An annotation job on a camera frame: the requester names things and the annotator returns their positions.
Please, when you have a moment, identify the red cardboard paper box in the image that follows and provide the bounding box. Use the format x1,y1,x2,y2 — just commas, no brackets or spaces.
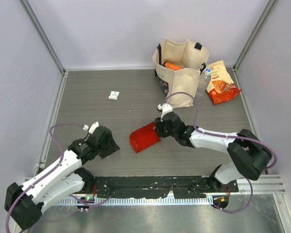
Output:
129,121,161,153

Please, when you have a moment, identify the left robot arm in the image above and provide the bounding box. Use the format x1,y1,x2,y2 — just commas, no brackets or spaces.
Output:
4,122,120,232

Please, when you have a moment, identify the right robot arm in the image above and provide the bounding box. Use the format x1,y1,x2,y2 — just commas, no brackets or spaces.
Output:
155,112,275,192

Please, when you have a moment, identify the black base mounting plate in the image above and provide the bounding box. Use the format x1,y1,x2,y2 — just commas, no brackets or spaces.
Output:
76,175,240,199

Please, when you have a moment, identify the clear plastic water bottle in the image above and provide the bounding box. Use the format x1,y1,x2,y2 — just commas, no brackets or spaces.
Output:
195,68,211,96

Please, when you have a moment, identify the orange item in bag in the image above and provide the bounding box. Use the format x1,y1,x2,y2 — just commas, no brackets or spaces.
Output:
163,62,183,71

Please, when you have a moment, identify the beige canvas tote bag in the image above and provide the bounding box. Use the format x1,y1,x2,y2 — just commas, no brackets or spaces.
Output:
152,38,210,108

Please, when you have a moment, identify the orange chips bag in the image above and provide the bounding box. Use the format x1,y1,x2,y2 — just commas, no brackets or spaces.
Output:
206,60,241,105

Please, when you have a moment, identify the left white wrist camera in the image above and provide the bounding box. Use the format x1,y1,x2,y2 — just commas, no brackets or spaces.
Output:
83,121,99,134

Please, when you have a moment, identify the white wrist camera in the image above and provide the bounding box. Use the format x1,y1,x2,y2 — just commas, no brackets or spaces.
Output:
83,121,99,134
157,103,173,121

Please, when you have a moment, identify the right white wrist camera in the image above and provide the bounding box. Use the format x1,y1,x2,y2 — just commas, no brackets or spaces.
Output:
157,103,173,121

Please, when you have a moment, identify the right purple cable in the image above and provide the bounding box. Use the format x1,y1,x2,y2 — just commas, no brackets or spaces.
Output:
160,91,279,214

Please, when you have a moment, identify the purple cable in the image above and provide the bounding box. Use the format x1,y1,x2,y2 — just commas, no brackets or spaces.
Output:
5,123,112,233
160,91,279,214

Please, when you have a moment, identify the small white plastic bracket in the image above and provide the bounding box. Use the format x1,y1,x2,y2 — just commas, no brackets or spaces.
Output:
108,91,119,100

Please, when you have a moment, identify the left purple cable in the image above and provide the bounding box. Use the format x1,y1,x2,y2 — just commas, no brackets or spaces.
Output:
5,123,112,233

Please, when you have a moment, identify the slotted cable duct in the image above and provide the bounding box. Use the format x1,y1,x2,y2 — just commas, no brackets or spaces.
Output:
54,196,213,206

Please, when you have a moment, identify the left aluminium frame post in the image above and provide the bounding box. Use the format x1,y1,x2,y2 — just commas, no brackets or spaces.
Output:
19,0,65,74

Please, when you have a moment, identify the aluminium frame post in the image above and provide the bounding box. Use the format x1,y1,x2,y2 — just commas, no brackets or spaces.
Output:
19,0,65,74
232,0,278,72

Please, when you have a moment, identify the right aluminium frame post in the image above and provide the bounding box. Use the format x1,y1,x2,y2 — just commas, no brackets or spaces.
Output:
232,0,278,72

